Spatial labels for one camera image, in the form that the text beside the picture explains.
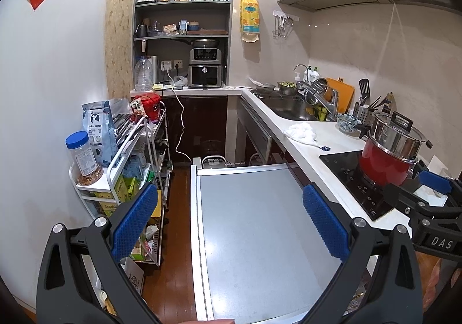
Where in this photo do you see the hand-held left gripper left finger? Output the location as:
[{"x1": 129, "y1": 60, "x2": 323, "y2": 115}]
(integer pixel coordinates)
[{"x1": 36, "y1": 183, "x2": 163, "y2": 324}]

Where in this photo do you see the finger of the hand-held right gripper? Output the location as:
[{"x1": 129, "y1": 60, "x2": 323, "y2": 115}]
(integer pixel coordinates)
[
  {"x1": 383, "y1": 184, "x2": 462, "y2": 234},
  {"x1": 413, "y1": 161, "x2": 462, "y2": 198}
]

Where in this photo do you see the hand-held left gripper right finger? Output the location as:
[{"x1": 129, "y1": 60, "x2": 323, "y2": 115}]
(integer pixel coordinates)
[{"x1": 302, "y1": 183, "x2": 424, "y2": 324}]

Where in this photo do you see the yellow green box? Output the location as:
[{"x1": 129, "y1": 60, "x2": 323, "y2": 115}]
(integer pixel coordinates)
[
  {"x1": 94, "y1": 192, "x2": 120, "y2": 217},
  {"x1": 115, "y1": 174, "x2": 140, "y2": 202}
]

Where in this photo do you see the small green box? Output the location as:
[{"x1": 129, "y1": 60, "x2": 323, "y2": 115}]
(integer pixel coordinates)
[{"x1": 130, "y1": 245, "x2": 152, "y2": 262}]

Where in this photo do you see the red pot with steel lid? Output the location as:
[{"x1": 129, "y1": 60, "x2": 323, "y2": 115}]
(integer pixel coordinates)
[{"x1": 358, "y1": 112, "x2": 433, "y2": 188}]

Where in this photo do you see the black induction cooktop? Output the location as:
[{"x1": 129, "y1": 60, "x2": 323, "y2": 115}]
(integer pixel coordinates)
[{"x1": 318, "y1": 151, "x2": 421, "y2": 222}]

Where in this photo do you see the white printed carton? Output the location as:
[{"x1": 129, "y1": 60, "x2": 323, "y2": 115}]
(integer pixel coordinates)
[{"x1": 121, "y1": 257, "x2": 146, "y2": 296}]

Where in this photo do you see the clear jar with blue lid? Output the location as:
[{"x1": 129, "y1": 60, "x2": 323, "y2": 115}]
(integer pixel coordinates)
[{"x1": 66, "y1": 131, "x2": 105, "y2": 187}]

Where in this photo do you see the crumpled white cloth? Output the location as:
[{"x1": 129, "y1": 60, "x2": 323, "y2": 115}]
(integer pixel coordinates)
[{"x1": 283, "y1": 122, "x2": 318, "y2": 146}]

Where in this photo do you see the steel utensil holder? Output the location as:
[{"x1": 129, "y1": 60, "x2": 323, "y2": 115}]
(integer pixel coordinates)
[{"x1": 352, "y1": 102, "x2": 378, "y2": 128}]

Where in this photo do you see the blue patterned bowl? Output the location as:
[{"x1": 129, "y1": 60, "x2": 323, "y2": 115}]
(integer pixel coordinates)
[{"x1": 336, "y1": 112, "x2": 362, "y2": 134}]

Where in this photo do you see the white floor appliance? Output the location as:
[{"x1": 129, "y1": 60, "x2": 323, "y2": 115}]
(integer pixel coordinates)
[{"x1": 201, "y1": 155, "x2": 228, "y2": 170}]

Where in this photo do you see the blue white coffee bag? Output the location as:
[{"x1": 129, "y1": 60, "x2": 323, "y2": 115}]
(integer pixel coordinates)
[{"x1": 81, "y1": 100, "x2": 120, "y2": 168}]

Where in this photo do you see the silver foil bag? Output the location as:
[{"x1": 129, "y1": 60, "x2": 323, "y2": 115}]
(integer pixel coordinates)
[{"x1": 110, "y1": 98, "x2": 134, "y2": 137}]

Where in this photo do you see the red plastic container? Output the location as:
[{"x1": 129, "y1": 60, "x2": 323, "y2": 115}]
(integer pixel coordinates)
[{"x1": 135, "y1": 94, "x2": 162, "y2": 121}]

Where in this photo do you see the steel sink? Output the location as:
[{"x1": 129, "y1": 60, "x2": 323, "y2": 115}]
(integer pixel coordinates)
[{"x1": 253, "y1": 89, "x2": 327, "y2": 121}]

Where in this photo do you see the black spatula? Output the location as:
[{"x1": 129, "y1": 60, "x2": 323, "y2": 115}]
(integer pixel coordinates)
[{"x1": 358, "y1": 79, "x2": 371, "y2": 108}]

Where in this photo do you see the orange cutting board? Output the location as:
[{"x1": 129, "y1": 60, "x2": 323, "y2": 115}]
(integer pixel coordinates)
[{"x1": 327, "y1": 77, "x2": 355, "y2": 113}]

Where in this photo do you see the chrome kitchen faucet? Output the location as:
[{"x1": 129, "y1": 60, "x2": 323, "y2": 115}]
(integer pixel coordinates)
[{"x1": 301, "y1": 80, "x2": 340, "y2": 116}]

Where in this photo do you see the steel bowl with greens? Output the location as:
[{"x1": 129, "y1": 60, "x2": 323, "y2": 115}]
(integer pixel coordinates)
[{"x1": 277, "y1": 81, "x2": 300, "y2": 95}]

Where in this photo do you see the large clear water jug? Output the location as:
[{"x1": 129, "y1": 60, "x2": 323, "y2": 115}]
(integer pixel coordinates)
[{"x1": 134, "y1": 55, "x2": 154, "y2": 92}]

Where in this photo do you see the silver black air fryer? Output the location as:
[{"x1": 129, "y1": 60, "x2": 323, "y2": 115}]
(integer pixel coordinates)
[{"x1": 188, "y1": 38, "x2": 226, "y2": 88}]

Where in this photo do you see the yellow hanging tissue pack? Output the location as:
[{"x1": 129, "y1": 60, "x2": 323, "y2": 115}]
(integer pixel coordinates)
[{"x1": 240, "y1": 0, "x2": 261, "y2": 43}]

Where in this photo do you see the grey shelf unit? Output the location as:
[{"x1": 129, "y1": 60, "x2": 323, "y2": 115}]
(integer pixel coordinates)
[{"x1": 133, "y1": 0, "x2": 237, "y2": 88}]

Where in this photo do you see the white wire trolley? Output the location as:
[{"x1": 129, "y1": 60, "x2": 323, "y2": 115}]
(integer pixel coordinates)
[{"x1": 68, "y1": 107, "x2": 172, "y2": 267}]

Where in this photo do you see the white power cable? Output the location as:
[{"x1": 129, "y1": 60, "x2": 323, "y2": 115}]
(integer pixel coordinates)
[{"x1": 161, "y1": 69, "x2": 196, "y2": 166}]

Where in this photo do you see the chipboard wall panel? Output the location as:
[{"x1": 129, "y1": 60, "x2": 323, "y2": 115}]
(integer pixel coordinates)
[{"x1": 105, "y1": 0, "x2": 147, "y2": 101}]

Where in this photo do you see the white wall hook rail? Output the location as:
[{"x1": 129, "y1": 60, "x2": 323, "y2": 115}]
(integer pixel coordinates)
[{"x1": 272, "y1": 10, "x2": 300, "y2": 38}]

